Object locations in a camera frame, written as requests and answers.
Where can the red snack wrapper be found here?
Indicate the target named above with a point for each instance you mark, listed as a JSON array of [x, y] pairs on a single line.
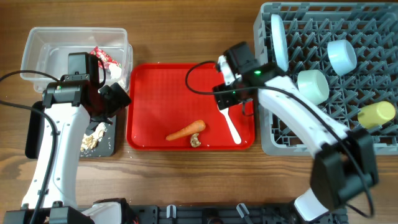
[[107, 60]]

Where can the light blue bowl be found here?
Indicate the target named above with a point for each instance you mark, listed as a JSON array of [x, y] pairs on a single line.
[[342, 56]]

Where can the rice and food leftovers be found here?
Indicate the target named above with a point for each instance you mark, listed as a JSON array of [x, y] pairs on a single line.
[[89, 142]]

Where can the white plastic spoon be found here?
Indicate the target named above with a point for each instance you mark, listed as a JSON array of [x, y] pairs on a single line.
[[234, 133]]

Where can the yellow plastic cup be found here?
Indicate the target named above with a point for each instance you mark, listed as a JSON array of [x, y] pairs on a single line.
[[376, 114]]

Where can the black plastic tray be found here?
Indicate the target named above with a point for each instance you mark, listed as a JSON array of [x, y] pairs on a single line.
[[107, 146]]

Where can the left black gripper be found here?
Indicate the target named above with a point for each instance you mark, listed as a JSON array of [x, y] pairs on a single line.
[[119, 99]]

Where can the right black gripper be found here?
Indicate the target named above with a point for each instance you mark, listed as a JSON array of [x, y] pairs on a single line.
[[223, 98]]

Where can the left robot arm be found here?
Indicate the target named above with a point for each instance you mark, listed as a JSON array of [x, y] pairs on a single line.
[[51, 196]]

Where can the pale green bowl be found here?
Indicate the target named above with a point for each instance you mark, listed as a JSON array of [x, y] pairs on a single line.
[[313, 85]]

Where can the clear plastic bin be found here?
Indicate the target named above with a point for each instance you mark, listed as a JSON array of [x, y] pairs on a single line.
[[47, 49]]

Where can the white tissue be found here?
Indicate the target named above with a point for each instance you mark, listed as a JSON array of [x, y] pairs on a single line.
[[115, 70]]

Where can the light blue plate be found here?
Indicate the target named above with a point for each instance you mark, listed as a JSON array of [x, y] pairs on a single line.
[[279, 42]]

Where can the brown food scrap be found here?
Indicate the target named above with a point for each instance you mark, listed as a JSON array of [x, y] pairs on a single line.
[[194, 141]]

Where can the grey dishwasher rack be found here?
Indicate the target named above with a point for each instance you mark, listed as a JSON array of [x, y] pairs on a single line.
[[370, 27]]

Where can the orange carrot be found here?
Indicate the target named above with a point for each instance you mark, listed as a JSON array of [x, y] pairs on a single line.
[[193, 128]]

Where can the red plastic tray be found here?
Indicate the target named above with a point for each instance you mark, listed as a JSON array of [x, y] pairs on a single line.
[[162, 104]]

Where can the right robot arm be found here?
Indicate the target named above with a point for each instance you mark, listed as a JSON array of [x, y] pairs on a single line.
[[344, 160]]

